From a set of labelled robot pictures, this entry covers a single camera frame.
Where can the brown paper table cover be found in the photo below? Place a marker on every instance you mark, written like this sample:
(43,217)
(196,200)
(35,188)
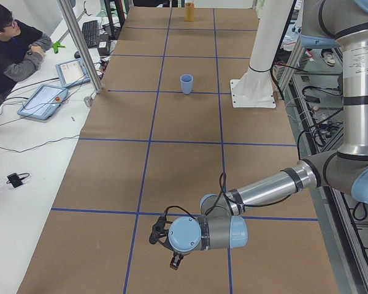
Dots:
(147,147)

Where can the black keyboard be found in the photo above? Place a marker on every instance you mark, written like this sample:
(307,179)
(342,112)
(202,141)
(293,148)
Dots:
(90,33)

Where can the light blue plastic cup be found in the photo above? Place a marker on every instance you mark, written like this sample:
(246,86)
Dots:
(186,83)

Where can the green plastic clamp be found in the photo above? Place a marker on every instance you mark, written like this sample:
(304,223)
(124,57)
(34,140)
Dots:
(56,46)

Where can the small black adapter with cable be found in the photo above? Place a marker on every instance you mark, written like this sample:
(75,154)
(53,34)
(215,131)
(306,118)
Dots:
(16,179)

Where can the wooden chopstick holder cup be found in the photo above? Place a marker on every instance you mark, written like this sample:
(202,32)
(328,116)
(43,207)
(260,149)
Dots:
(189,11)

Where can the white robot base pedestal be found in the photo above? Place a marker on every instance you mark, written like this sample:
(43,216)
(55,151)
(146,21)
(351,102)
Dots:
(254,89)

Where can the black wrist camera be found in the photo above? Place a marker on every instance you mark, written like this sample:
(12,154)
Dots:
(159,232)

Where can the black power adapter box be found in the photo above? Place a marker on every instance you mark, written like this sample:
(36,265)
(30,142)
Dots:
(104,48)

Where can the black computer mouse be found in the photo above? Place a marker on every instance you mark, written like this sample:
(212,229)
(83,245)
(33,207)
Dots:
(77,54)

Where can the blue teach pendant tablet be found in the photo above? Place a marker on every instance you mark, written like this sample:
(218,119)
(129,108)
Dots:
(44,102)

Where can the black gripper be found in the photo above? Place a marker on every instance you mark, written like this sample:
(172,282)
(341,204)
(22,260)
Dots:
(175,260)

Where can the seated person in dark vest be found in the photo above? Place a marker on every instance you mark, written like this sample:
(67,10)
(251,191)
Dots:
(22,50)

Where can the aluminium frame post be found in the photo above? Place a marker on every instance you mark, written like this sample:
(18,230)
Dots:
(77,37)

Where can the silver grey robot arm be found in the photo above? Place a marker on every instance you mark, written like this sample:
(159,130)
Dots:
(220,225)

